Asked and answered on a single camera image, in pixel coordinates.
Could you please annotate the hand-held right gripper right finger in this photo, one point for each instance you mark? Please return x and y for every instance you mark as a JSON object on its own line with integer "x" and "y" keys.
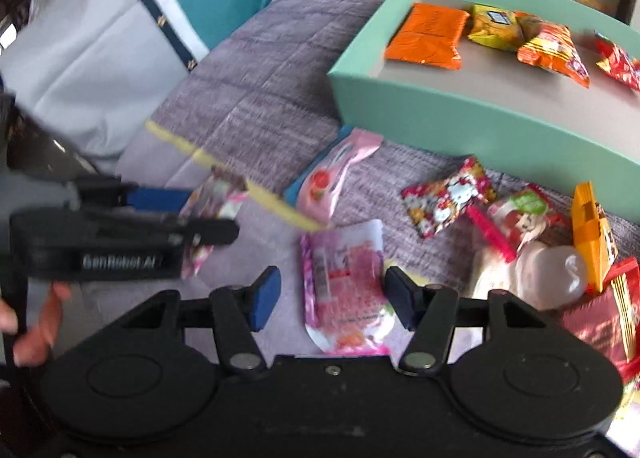
{"x": 398, "y": 292}

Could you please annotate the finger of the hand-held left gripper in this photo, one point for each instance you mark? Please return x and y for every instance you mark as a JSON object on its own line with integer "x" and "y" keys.
{"x": 215, "y": 233}
{"x": 155, "y": 199}

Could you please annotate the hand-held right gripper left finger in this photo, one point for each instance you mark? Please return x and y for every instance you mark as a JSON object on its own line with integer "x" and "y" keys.
{"x": 266, "y": 298}

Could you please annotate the pink patterned snack packet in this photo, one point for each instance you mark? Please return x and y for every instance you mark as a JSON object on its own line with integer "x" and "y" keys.
{"x": 220, "y": 193}

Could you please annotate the teal cardboard box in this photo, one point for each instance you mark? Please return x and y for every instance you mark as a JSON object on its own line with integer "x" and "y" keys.
{"x": 450, "y": 113}

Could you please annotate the person's left hand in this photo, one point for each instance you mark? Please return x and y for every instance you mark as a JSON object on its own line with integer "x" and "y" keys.
{"x": 45, "y": 323}

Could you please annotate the pink flat snack packet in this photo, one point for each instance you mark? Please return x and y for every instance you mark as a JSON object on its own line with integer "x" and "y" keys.
{"x": 350, "y": 283}

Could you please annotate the red cartoon snack packet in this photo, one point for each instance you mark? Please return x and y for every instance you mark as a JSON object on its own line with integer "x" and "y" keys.
{"x": 445, "y": 198}

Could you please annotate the pink snack stick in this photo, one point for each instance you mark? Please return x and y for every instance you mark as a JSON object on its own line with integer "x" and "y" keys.
{"x": 492, "y": 235}

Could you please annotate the pink pouch with blue edge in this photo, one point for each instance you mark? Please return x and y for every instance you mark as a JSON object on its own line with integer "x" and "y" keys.
{"x": 330, "y": 178}

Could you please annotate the clear jelly cup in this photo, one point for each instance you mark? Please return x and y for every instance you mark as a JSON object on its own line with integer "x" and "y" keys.
{"x": 545, "y": 270}

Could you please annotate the pink green candy packet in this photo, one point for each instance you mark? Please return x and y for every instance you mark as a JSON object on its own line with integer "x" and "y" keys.
{"x": 527, "y": 213}

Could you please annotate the teal and white fabric bag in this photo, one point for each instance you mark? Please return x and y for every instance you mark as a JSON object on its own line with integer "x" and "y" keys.
{"x": 100, "y": 53}

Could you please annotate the yellow orange snack packet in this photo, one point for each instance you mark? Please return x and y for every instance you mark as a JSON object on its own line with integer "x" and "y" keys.
{"x": 592, "y": 233}

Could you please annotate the large red snack packet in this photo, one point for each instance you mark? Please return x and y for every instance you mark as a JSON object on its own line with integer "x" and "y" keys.
{"x": 607, "y": 323}

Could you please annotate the small yellow snack packet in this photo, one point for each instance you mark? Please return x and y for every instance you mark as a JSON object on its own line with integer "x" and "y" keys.
{"x": 492, "y": 28}

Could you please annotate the orange striped snack packet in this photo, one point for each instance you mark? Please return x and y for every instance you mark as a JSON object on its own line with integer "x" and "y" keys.
{"x": 552, "y": 53}

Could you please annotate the small red snack packet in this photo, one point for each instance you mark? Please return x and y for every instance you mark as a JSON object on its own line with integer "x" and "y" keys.
{"x": 620, "y": 63}

